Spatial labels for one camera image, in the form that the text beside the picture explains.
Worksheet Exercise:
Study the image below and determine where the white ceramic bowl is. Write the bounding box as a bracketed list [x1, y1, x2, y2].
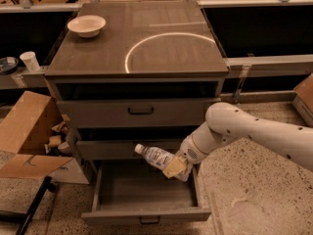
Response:
[67, 15, 106, 38]

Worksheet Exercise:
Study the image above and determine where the dark round lid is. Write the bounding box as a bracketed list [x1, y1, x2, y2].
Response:
[0, 57, 19, 75]

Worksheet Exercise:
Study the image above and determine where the top grey drawer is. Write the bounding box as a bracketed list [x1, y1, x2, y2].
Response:
[57, 98, 219, 128]

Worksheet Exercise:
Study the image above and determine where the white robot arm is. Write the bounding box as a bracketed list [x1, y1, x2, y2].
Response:
[162, 102, 313, 181]

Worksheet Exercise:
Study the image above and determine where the white paper cup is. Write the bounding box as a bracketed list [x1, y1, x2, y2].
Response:
[20, 51, 40, 71]

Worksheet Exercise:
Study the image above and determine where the clear plastic water bottle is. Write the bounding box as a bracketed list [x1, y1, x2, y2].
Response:
[135, 144, 174, 170]

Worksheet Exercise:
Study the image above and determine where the open cardboard box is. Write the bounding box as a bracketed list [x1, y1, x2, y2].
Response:
[0, 91, 90, 184]

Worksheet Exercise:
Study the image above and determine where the grey drawer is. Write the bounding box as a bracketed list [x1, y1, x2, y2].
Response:
[76, 139, 182, 161]
[57, 98, 219, 128]
[82, 159, 210, 225]

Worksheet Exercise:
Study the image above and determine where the grey shelf rail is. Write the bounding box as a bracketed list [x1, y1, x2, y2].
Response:
[225, 55, 313, 78]

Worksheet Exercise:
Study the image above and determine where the bottom grey drawer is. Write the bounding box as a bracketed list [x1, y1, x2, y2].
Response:
[82, 159, 210, 225]

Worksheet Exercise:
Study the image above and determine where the black metal stand leg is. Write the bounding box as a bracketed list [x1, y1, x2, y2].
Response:
[0, 176, 57, 235]

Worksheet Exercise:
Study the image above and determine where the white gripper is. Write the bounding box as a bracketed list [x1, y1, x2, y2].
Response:
[162, 134, 207, 182]

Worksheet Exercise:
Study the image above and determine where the middle grey drawer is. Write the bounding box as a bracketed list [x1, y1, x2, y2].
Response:
[76, 139, 182, 161]

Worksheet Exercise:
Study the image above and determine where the grey drawer cabinet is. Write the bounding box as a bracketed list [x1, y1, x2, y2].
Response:
[44, 0, 230, 185]

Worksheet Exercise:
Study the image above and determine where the clear plastic bracket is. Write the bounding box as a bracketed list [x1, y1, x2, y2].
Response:
[233, 65, 251, 103]

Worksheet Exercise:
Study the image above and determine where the cardboard box at right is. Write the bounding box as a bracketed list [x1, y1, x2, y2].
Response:
[292, 73, 313, 127]

